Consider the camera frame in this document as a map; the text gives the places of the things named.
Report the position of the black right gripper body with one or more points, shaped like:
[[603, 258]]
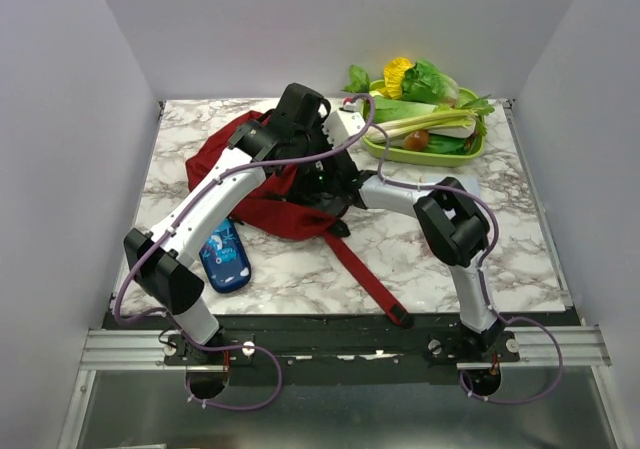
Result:
[[312, 185]]

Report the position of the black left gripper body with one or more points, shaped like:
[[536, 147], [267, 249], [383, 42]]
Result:
[[312, 142]]

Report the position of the red student backpack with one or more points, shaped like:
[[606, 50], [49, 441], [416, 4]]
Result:
[[267, 209]]

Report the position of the blue shark pencil case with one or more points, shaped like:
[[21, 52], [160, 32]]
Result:
[[225, 260]]

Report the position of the flower cover Designer Fate book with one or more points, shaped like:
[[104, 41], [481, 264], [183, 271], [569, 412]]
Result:
[[470, 184]]

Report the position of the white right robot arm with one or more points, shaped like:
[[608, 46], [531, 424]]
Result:
[[453, 225]]

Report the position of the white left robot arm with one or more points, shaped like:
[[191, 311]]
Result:
[[160, 259]]

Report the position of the green leaf sprig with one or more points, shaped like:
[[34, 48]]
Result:
[[359, 80]]

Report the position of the green white leek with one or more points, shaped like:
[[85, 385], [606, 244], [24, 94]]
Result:
[[399, 121]]

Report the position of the green plastic tray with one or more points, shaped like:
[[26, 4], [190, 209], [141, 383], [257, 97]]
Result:
[[447, 147]]

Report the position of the brown mushroom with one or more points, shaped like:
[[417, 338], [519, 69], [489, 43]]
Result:
[[416, 141]]

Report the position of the yellow artificial flower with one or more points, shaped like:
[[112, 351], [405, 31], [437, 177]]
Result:
[[390, 85]]

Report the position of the green lettuce head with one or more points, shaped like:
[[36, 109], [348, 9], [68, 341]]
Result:
[[425, 83]]

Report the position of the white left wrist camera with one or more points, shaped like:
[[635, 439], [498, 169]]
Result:
[[340, 125]]

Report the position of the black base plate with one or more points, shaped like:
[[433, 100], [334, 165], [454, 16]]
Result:
[[261, 351]]

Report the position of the aluminium rail frame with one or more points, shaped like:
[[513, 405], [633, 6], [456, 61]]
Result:
[[591, 349]]

